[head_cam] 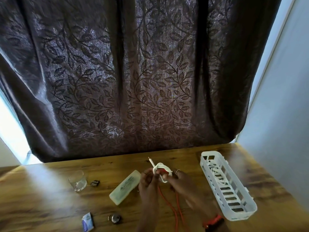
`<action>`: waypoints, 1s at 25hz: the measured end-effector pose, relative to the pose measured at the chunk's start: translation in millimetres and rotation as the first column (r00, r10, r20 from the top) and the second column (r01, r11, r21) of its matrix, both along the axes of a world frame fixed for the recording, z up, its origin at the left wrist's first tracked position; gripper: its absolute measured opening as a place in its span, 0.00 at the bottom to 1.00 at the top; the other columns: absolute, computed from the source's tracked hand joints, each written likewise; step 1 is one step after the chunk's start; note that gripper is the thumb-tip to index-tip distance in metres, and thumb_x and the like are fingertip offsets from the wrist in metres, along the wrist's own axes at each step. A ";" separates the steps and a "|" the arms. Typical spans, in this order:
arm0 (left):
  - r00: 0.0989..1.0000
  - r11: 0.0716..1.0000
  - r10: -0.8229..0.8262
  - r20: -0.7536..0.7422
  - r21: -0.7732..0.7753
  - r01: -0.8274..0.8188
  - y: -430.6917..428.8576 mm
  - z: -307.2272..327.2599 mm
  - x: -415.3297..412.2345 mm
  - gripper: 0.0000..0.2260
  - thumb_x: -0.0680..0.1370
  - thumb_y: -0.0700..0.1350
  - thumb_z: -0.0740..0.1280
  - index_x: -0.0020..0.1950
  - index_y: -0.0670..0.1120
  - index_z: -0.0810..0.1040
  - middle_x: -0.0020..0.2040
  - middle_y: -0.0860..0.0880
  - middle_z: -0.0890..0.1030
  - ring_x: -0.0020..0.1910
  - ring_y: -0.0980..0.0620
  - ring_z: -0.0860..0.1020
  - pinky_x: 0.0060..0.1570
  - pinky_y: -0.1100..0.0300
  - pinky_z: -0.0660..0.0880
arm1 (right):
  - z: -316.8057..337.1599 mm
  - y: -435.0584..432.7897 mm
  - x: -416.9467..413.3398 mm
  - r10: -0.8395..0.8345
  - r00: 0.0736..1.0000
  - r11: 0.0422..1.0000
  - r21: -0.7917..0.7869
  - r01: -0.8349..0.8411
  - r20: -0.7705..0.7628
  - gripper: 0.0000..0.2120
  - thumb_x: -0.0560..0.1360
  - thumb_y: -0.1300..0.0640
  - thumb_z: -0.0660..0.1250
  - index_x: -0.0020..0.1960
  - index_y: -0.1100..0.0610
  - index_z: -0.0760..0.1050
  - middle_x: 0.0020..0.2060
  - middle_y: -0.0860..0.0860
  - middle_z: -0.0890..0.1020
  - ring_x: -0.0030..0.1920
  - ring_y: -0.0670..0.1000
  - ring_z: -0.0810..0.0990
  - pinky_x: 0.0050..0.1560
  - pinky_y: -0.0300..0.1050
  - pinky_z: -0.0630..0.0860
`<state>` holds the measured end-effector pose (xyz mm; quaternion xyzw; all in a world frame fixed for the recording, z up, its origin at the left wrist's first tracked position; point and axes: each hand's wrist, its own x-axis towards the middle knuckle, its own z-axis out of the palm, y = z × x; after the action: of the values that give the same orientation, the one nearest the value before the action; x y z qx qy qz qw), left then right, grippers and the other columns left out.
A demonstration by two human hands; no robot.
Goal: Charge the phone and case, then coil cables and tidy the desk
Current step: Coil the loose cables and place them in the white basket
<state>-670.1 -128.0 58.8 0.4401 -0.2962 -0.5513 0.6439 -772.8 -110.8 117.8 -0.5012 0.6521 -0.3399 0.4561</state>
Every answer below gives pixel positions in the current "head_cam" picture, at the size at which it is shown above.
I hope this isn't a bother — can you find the white plastic slotted basket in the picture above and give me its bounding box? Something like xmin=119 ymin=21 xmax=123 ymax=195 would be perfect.
xmin=200 ymin=151 xmax=258 ymax=222

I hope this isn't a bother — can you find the black beaded bracelet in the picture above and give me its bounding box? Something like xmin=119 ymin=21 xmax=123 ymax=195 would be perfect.
xmin=205 ymin=218 xmax=226 ymax=231

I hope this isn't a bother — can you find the brown leaf-patterned curtain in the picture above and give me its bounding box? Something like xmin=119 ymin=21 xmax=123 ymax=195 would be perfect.
xmin=0 ymin=0 xmax=283 ymax=163

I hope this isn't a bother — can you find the red multi-head cable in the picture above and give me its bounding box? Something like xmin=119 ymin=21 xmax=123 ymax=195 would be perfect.
xmin=157 ymin=166 xmax=189 ymax=232

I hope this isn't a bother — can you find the small round silver object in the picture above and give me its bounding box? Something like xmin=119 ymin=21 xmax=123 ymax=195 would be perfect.
xmin=108 ymin=214 xmax=122 ymax=225

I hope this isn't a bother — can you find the pale green plastic case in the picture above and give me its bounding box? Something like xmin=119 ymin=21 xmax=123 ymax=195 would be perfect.
xmin=109 ymin=170 xmax=142 ymax=206

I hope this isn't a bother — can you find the red wristband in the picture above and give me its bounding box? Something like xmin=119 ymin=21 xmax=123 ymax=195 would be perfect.
xmin=202 ymin=215 xmax=224 ymax=229

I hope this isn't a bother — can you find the clear drinking glass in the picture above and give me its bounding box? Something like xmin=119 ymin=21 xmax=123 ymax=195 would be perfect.
xmin=68 ymin=170 xmax=88 ymax=192

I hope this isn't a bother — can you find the person's right hand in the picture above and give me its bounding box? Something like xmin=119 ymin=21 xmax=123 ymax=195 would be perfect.
xmin=160 ymin=169 xmax=218 ymax=220

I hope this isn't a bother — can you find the person's left hand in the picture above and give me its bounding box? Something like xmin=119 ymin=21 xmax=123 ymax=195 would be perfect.
xmin=137 ymin=168 xmax=161 ymax=210

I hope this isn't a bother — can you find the white cable with red plug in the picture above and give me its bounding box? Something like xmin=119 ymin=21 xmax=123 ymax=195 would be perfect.
xmin=209 ymin=164 xmax=229 ymax=186

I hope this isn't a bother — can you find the white cable with white plugs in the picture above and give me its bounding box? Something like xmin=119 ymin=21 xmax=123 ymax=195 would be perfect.
xmin=147 ymin=157 xmax=173 ymax=184

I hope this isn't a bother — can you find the white and blue eraser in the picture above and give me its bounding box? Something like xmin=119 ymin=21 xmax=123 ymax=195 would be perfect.
xmin=81 ymin=212 xmax=95 ymax=232

